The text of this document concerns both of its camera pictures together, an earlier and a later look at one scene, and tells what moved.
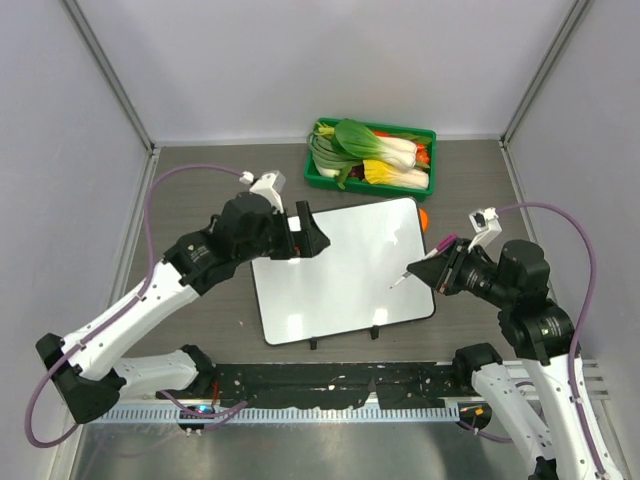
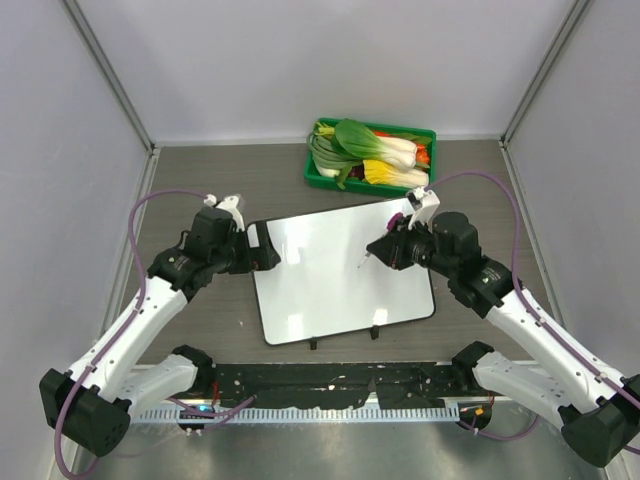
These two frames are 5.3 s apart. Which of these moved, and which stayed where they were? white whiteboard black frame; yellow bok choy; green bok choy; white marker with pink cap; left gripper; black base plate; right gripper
Moved: right gripper; left gripper; white marker with pink cap
Stayed: green bok choy; black base plate; yellow bok choy; white whiteboard black frame
